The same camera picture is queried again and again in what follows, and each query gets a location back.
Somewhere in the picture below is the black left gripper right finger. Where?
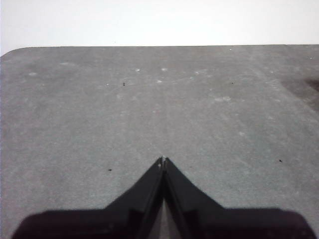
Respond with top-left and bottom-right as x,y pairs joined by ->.
164,157 -> 317,239

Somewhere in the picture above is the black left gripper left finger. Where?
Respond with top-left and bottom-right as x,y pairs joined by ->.
11,156 -> 164,239

